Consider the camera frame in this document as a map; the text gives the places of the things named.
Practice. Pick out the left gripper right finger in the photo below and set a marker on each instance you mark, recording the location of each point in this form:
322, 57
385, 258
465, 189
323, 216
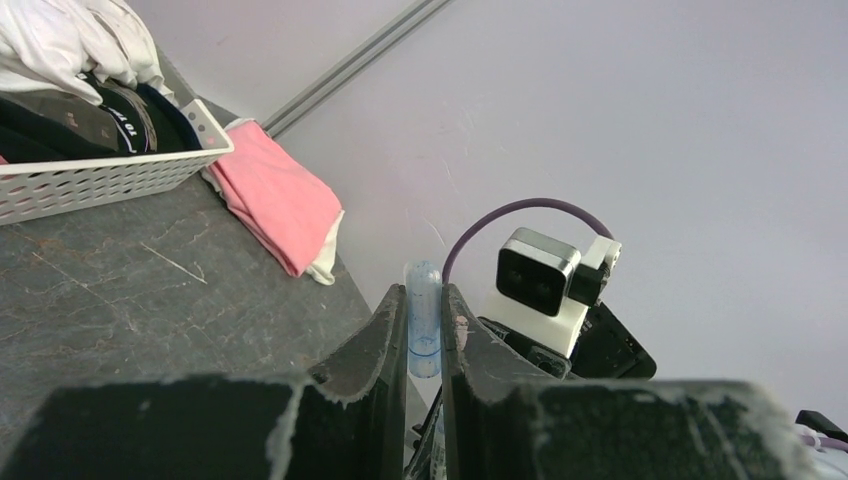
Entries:
507, 419

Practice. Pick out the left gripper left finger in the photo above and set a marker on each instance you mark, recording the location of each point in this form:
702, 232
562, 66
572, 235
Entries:
343, 418

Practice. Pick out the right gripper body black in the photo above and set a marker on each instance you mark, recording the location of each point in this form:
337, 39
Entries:
605, 349

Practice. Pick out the clear blue pen cap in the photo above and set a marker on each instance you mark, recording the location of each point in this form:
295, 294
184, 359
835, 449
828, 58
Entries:
423, 285

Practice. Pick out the white folded cloth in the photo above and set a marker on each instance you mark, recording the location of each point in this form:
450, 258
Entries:
328, 265

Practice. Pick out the black cloth in basket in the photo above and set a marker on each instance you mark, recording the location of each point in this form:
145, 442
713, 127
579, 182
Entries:
49, 125

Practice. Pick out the white plastic basket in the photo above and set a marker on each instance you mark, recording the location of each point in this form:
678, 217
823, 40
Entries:
36, 190

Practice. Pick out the white cloth in basket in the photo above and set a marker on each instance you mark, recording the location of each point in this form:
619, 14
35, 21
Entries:
49, 45

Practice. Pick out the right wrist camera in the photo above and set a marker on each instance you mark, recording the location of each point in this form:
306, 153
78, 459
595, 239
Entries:
544, 287

